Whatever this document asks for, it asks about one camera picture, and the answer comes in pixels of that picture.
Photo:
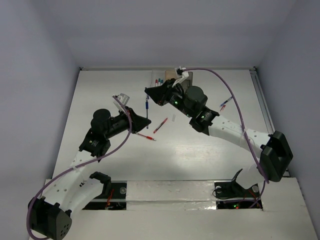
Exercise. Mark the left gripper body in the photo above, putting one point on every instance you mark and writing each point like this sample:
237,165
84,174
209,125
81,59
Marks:
133,122

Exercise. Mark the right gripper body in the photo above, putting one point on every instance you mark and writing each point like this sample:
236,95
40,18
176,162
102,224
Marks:
173,96

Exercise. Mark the blue pen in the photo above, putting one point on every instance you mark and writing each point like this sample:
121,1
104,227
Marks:
147,106
226,101

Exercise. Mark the red pen thin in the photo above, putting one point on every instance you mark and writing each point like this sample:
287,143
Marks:
146,137

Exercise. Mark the red gel pen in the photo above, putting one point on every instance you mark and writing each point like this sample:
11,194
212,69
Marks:
160,125

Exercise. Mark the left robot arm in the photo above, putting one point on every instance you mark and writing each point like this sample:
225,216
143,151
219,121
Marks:
51,211

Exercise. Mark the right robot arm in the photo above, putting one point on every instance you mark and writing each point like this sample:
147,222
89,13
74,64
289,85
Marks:
272,150

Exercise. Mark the grey plastic container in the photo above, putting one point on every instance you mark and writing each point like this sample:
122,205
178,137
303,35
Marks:
189,81

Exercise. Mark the clear plastic container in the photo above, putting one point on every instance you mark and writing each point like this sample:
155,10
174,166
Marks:
157,74

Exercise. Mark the orange plastic container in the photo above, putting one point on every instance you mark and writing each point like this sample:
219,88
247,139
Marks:
170,74

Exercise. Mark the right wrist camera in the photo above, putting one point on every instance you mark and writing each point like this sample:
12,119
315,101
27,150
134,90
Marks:
182,75

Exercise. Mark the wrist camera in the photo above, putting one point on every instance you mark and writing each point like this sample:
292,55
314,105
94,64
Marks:
123,98
182,75

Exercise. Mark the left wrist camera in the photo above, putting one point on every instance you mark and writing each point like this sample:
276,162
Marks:
123,98

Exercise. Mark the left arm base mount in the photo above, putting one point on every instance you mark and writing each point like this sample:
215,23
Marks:
112,197

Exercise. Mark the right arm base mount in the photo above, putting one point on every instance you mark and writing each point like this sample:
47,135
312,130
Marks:
231,196

